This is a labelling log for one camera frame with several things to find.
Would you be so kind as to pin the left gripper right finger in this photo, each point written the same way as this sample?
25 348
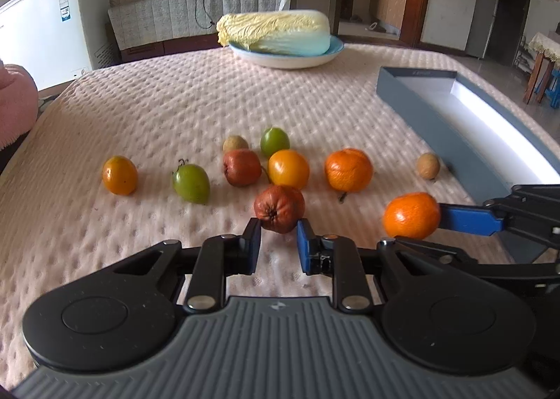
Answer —
355 272

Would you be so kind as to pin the dark red wrinkled fruit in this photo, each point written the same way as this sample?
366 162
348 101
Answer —
279 208

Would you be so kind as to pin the cloth covered tv cabinet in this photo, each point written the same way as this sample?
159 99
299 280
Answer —
152 28

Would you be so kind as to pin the small brown longan back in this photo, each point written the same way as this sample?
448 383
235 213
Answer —
234 142

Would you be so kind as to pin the green tomato with stem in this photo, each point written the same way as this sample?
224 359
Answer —
191 183

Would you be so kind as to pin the red tomato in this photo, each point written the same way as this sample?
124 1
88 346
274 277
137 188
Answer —
241 167

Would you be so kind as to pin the small orange tomato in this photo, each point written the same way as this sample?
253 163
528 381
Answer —
119 175

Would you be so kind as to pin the napa cabbage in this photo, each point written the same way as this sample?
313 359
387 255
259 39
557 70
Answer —
292 32

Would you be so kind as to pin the white blue plate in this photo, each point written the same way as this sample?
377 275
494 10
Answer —
275 61

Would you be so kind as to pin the green round tomato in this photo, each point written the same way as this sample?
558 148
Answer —
273 140

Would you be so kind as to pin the grey shallow cardboard box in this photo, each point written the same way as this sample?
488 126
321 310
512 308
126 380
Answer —
484 145

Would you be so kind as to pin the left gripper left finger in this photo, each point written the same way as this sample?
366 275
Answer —
218 258

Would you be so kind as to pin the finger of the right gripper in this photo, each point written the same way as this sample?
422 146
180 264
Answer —
470 219

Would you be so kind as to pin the pink quilted table cover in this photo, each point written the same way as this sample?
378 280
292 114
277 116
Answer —
91 289

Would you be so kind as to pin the mandarin orange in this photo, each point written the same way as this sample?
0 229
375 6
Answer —
412 215
348 170

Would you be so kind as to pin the orange cherry tomato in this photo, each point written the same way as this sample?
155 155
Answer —
290 168

